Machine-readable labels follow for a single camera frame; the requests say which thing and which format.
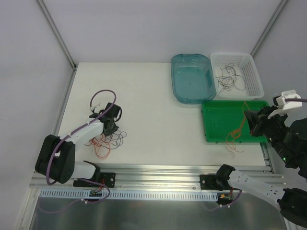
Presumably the purple thin cable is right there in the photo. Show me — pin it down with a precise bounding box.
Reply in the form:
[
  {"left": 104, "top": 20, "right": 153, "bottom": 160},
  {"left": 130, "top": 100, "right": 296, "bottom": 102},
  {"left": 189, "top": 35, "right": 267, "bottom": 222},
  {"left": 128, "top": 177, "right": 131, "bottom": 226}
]
[{"left": 91, "top": 129, "right": 128, "bottom": 150}]

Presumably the black thin cable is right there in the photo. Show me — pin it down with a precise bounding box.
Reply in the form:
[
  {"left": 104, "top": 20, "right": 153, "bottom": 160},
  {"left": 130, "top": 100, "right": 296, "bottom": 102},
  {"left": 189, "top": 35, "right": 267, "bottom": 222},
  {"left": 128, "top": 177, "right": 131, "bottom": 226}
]
[
  {"left": 219, "top": 63, "right": 240, "bottom": 77},
  {"left": 214, "top": 73, "right": 247, "bottom": 93}
]

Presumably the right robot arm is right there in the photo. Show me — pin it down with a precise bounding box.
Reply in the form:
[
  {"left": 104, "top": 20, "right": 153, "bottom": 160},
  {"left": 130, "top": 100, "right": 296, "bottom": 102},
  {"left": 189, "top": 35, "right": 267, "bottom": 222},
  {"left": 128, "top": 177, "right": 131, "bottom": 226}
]
[{"left": 215, "top": 106, "right": 307, "bottom": 228}]

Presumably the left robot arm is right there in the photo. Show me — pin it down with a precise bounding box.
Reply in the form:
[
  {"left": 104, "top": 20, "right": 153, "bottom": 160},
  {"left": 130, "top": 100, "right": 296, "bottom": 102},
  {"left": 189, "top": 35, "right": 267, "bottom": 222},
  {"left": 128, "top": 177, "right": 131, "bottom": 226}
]
[{"left": 35, "top": 103, "right": 122, "bottom": 186}]

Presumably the green plastic tray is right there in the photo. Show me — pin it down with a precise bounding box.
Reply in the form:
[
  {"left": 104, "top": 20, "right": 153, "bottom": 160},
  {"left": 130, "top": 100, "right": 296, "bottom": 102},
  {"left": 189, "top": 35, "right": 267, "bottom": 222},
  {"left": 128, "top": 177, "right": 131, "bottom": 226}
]
[{"left": 202, "top": 100, "right": 268, "bottom": 143}]

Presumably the white perforated plastic basket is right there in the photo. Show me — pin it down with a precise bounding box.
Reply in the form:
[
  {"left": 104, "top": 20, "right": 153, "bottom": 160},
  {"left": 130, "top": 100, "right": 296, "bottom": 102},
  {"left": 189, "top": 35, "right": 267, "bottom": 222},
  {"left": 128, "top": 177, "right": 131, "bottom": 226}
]
[{"left": 210, "top": 52, "right": 264, "bottom": 100}]

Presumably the teal transparent plastic tub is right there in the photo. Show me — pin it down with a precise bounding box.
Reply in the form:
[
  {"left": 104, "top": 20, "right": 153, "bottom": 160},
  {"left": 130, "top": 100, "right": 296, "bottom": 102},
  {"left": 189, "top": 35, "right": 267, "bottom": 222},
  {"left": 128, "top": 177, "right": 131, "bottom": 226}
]
[{"left": 171, "top": 54, "right": 216, "bottom": 104}]

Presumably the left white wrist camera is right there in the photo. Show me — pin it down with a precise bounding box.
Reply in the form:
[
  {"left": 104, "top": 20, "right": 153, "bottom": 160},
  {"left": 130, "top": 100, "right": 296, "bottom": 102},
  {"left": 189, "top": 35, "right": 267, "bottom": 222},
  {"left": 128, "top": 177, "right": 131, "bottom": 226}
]
[{"left": 90, "top": 103, "right": 101, "bottom": 113}]

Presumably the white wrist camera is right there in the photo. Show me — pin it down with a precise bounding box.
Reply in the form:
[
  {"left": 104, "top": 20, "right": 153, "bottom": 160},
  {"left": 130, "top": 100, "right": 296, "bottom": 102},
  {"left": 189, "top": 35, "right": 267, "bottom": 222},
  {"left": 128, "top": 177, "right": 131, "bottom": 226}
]
[
  {"left": 268, "top": 90, "right": 303, "bottom": 119},
  {"left": 90, "top": 103, "right": 101, "bottom": 113}
]

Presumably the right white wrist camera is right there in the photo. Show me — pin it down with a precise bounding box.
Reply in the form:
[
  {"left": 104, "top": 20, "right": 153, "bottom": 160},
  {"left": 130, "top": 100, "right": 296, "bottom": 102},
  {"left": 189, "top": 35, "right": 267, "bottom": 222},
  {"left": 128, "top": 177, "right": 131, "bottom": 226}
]
[{"left": 268, "top": 90, "right": 303, "bottom": 119}]

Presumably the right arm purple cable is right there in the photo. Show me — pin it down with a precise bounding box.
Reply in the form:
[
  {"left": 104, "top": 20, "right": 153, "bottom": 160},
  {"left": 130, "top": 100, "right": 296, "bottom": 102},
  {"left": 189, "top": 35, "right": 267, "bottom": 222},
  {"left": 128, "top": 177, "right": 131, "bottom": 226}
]
[{"left": 284, "top": 97, "right": 307, "bottom": 105}]

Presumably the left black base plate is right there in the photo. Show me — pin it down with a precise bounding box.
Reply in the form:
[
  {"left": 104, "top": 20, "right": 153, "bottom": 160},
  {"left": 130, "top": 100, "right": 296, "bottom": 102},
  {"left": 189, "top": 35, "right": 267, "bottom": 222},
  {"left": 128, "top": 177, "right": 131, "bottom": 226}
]
[{"left": 73, "top": 172, "right": 116, "bottom": 188}]

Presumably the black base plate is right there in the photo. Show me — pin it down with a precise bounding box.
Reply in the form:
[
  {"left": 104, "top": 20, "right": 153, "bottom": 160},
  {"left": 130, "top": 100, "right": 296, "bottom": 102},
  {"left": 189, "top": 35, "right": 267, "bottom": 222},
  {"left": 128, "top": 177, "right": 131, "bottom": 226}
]
[
  {"left": 73, "top": 172, "right": 116, "bottom": 188},
  {"left": 199, "top": 174, "right": 217, "bottom": 190}
]

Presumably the aluminium mounting rail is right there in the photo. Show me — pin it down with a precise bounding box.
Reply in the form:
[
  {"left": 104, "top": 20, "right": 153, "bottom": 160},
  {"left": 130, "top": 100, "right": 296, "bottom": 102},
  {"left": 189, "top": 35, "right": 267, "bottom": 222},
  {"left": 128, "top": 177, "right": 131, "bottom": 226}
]
[{"left": 28, "top": 143, "right": 288, "bottom": 194}]

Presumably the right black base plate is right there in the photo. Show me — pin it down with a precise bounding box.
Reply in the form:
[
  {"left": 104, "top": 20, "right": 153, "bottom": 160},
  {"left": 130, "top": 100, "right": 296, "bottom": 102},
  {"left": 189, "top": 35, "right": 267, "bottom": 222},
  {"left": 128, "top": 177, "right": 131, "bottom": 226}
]
[{"left": 199, "top": 174, "right": 217, "bottom": 190}]

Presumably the white slotted cable duct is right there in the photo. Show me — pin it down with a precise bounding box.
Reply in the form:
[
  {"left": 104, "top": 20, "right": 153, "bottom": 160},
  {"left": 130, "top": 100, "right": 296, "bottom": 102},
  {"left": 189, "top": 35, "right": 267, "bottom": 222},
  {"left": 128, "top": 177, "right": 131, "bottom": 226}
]
[{"left": 40, "top": 189, "right": 218, "bottom": 202}]

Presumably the left aluminium frame post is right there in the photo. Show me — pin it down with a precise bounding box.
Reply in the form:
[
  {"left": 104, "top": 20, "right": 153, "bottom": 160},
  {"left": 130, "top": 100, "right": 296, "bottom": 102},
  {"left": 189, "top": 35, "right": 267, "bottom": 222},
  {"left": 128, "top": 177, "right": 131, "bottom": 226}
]
[{"left": 36, "top": 0, "right": 77, "bottom": 70}]

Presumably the aluminium frame post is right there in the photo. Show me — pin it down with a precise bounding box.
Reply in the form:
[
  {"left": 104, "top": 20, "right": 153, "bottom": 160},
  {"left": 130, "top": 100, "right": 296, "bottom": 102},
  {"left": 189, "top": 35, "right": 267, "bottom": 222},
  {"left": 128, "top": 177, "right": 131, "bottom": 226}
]
[
  {"left": 250, "top": 0, "right": 290, "bottom": 58},
  {"left": 36, "top": 0, "right": 77, "bottom": 70}
]

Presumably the right aluminium frame post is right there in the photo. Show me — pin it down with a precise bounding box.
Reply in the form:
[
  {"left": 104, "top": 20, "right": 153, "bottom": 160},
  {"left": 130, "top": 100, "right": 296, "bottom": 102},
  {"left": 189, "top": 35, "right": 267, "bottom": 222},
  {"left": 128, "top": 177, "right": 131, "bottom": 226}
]
[{"left": 250, "top": 0, "right": 290, "bottom": 58}]

